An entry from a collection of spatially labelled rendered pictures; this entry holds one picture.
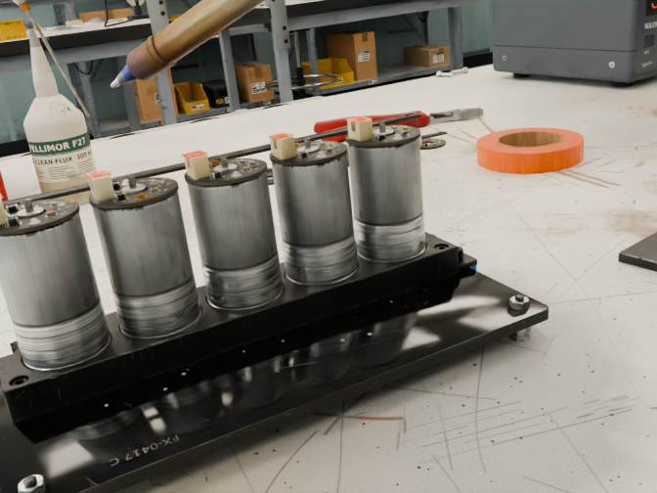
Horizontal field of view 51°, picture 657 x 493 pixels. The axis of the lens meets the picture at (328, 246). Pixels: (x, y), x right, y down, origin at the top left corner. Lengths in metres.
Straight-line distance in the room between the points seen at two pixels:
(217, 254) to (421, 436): 0.08
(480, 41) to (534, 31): 5.27
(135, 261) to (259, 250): 0.04
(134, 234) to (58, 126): 0.23
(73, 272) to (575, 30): 0.51
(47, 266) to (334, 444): 0.09
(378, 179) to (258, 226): 0.04
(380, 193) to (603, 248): 0.11
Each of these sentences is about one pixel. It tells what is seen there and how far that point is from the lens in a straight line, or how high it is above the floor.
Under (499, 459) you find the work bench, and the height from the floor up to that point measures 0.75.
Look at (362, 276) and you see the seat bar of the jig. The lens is 0.23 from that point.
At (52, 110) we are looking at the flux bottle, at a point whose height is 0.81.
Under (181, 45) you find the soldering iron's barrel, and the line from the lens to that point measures 0.18.
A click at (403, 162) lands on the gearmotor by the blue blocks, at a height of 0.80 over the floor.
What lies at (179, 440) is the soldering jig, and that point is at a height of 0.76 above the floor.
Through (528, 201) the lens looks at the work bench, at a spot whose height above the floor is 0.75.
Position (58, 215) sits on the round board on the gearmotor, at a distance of 0.20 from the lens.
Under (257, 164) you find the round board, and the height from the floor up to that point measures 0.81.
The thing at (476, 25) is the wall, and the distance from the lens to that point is 5.90.
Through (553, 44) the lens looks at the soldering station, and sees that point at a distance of 0.65.
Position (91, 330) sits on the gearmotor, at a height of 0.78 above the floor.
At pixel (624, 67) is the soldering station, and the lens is 0.61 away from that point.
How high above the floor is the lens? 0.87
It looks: 22 degrees down
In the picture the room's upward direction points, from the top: 6 degrees counter-clockwise
